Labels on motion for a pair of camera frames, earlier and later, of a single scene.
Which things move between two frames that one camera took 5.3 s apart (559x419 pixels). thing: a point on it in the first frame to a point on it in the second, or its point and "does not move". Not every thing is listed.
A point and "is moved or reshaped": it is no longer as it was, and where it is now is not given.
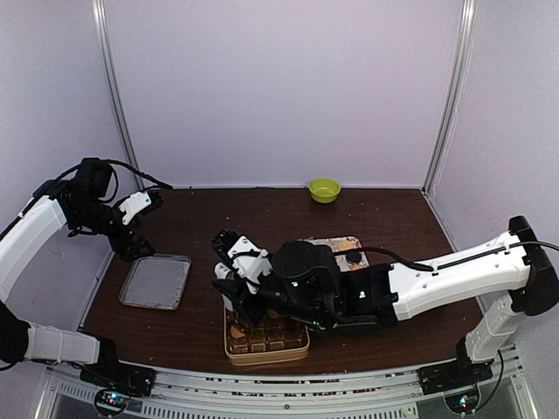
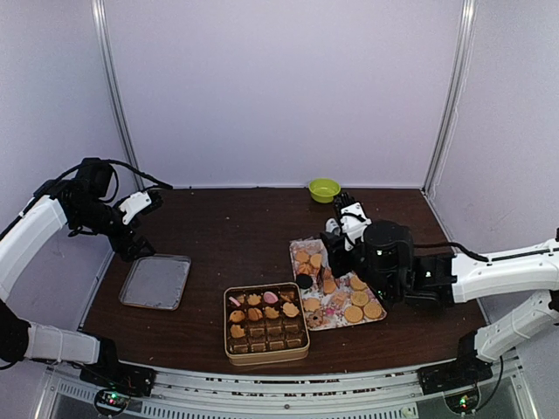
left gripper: x=129 y=251 does not move
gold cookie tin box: x=273 y=338 does not move
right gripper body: x=252 y=316 to x=338 y=269
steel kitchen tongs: x=220 y=270 is moved or reshaped
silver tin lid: x=156 y=281 does not move
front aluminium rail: x=384 y=396 does not move
